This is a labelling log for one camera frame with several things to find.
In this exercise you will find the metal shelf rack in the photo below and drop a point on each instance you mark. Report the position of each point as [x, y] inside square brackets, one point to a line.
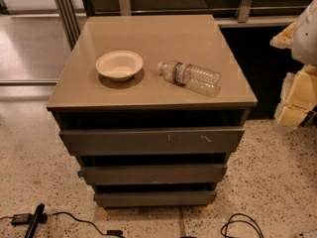
[228, 13]

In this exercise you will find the grey drawer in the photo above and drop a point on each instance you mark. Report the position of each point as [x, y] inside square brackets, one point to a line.
[130, 142]
[163, 174]
[140, 199]

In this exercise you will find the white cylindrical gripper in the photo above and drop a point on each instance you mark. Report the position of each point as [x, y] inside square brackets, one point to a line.
[306, 37]

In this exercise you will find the clear plastic water bottle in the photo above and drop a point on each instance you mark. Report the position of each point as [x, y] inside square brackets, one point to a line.
[195, 78]

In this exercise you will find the black power adapter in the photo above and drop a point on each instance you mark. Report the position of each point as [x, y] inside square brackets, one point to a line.
[21, 219]

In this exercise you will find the white paper bowl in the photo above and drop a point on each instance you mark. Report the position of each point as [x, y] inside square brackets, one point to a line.
[119, 65]

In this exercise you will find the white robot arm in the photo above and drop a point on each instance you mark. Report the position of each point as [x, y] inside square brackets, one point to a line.
[304, 45]

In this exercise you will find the grey three-drawer cabinet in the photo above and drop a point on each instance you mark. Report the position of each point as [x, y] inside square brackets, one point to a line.
[83, 99]

